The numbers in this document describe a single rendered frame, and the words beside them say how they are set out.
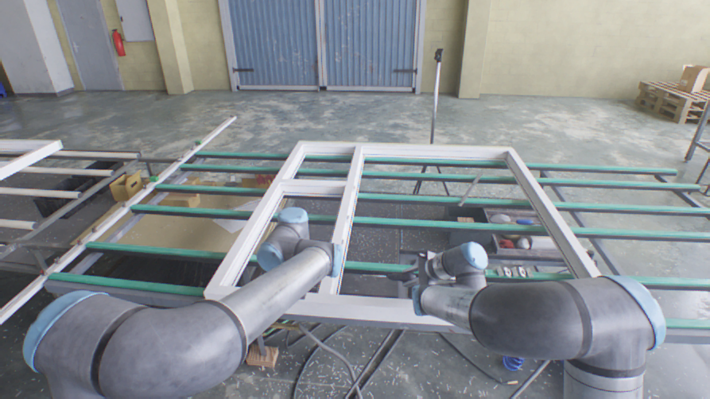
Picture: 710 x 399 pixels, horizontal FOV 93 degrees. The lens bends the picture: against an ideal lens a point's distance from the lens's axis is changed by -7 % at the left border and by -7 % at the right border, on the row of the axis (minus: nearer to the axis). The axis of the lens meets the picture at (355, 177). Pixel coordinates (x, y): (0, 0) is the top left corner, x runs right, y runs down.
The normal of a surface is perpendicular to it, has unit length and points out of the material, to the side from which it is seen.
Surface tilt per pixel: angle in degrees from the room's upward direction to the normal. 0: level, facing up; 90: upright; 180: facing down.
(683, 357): 0
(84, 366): 59
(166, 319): 17
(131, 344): 25
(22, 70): 90
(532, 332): 67
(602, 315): 38
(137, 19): 90
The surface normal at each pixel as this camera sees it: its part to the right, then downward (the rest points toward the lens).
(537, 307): -0.46, -0.59
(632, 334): 0.06, 0.01
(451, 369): -0.01, -0.88
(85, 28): -0.11, 0.46
